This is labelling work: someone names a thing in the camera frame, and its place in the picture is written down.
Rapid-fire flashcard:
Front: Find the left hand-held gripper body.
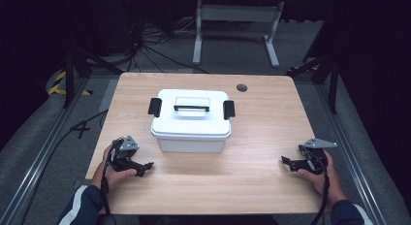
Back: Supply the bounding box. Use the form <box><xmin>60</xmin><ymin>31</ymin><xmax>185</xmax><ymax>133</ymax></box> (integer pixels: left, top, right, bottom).
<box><xmin>110</xmin><ymin>135</ymin><xmax>141</xmax><ymax>172</ymax></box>

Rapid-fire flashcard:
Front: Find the white plastic box lid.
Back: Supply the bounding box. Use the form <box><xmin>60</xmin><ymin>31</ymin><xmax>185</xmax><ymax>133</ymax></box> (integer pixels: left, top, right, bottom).
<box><xmin>150</xmin><ymin>88</ymin><xmax>233</xmax><ymax>142</ymax></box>

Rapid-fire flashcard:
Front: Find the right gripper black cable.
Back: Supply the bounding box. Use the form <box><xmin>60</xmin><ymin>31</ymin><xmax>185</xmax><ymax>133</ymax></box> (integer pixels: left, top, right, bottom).
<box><xmin>309</xmin><ymin>152</ymin><xmax>332</xmax><ymax>225</ymax></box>

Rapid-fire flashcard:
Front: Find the bundle of floor cables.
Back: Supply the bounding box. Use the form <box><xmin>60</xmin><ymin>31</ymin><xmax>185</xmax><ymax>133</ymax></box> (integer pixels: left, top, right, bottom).
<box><xmin>124</xmin><ymin>16</ymin><xmax>210</xmax><ymax>75</ymax></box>

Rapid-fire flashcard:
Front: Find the aluminium floor rail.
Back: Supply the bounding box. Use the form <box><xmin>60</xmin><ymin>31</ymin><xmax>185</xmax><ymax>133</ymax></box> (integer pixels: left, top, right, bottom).
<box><xmin>315</xmin><ymin>82</ymin><xmax>387</xmax><ymax>225</ymax></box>
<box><xmin>0</xmin><ymin>77</ymin><xmax>91</xmax><ymax>225</ymax></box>

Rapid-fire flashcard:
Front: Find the black metal stand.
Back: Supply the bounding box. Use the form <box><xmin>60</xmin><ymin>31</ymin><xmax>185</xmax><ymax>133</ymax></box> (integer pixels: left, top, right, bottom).
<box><xmin>286</xmin><ymin>52</ymin><xmax>341</xmax><ymax>115</ymax></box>
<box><xmin>62</xmin><ymin>45</ymin><xmax>124</xmax><ymax>110</ymax></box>

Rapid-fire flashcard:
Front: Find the white metal table frame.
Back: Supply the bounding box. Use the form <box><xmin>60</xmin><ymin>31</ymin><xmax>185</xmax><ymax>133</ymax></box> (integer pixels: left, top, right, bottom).
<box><xmin>192</xmin><ymin>0</ymin><xmax>286</xmax><ymax>69</ymax></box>

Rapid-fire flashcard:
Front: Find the person's right hand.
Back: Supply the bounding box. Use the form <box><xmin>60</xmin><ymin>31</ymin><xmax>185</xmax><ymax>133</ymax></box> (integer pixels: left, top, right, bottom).
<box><xmin>297</xmin><ymin>149</ymin><xmax>347</xmax><ymax>208</ymax></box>

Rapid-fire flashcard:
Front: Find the person's left hand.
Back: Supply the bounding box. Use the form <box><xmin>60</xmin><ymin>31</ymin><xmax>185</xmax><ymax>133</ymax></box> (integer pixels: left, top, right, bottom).
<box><xmin>96</xmin><ymin>144</ymin><xmax>139</xmax><ymax>191</ymax></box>

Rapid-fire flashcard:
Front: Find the white plastic storage box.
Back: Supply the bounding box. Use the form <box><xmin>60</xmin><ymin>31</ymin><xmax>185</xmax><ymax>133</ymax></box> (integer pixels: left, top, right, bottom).
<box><xmin>156</xmin><ymin>133</ymin><xmax>228</xmax><ymax>154</ymax></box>

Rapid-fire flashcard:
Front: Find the black floor cable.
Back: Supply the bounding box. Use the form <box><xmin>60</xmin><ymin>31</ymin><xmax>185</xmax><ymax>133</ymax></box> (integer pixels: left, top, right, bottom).
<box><xmin>18</xmin><ymin>109</ymin><xmax>109</xmax><ymax>225</ymax></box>

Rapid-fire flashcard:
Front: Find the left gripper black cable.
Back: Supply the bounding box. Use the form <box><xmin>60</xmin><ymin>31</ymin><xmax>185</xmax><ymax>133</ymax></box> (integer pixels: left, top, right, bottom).
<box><xmin>100</xmin><ymin>146</ymin><xmax>116</xmax><ymax>217</ymax></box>

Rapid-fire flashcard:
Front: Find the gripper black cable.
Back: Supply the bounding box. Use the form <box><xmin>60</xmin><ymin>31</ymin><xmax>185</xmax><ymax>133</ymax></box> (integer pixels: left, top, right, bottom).
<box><xmin>100</xmin><ymin>146</ymin><xmax>116</xmax><ymax>217</ymax></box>
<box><xmin>309</xmin><ymin>152</ymin><xmax>332</xmax><ymax>225</ymax></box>

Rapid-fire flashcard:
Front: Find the black box latch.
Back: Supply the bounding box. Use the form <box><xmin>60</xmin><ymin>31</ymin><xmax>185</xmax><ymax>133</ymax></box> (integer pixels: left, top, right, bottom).
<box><xmin>222</xmin><ymin>99</ymin><xmax>237</xmax><ymax>121</ymax></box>
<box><xmin>147</xmin><ymin>97</ymin><xmax>163</xmax><ymax>118</ymax></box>

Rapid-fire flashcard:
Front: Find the yellow black floor tape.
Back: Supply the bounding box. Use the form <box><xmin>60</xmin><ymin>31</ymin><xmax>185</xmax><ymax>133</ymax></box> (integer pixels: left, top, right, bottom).
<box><xmin>47</xmin><ymin>71</ymin><xmax>94</xmax><ymax>97</ymax></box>

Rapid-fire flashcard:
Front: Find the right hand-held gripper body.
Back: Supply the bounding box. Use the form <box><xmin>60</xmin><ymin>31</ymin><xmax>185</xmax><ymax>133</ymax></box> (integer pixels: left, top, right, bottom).
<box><xmin>298</xmin><ymin>138</ymin><xmax>338</xmax><ymax>175</ymax></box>

